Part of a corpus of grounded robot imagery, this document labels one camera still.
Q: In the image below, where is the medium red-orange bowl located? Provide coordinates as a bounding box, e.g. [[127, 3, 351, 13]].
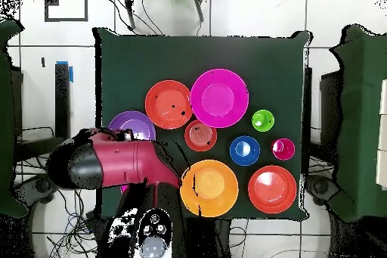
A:
[[144, 79, 194, 130], [247, 165, 298, 214]]

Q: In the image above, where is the stack of white boxes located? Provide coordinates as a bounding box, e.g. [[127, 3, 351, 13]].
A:
[[375, 78, 387, 191]]

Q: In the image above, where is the small red-orange bowl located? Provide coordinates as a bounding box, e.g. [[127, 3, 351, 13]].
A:
[[184, 119, 218, 152]]

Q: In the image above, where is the small blue bowl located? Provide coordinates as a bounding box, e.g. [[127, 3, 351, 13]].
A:
[[229, 135, 261, 167]]

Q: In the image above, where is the large orange bowl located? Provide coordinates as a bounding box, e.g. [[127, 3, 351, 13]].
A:
[[179, 160, 240, 219]]

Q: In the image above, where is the purple bowl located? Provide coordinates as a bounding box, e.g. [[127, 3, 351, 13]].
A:
[[107, 110, 157, 142]]

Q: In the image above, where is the green cup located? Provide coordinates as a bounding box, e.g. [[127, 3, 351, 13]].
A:
[[251, 109, 275, 132]]

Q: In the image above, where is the dark green tablecloth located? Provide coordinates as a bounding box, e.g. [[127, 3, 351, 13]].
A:
[[94, 26, 312, 221]]

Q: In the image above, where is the crimson cup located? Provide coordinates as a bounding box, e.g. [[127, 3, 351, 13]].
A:
[[271, 138, 296, 161]]

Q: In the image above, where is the black metal stand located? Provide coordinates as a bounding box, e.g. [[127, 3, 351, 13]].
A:
[[13, 61, 74, 174], [302, 66, 341, 165]]

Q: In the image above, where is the black rounded floor base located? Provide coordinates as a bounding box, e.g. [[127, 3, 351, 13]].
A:
[[305, 174, 341, 206], [13, 173, 63, 206]]

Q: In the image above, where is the green cloth side table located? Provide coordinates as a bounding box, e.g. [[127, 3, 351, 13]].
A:
[[329, 23, 387, 222], [0, 19, 28, 218]]

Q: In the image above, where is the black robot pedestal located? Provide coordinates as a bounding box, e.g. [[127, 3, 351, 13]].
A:
[[187, 218, 233, 258]]

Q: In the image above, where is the tangle of cables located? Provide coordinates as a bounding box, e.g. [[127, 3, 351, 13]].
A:
[[45, 145, 101, 258]]

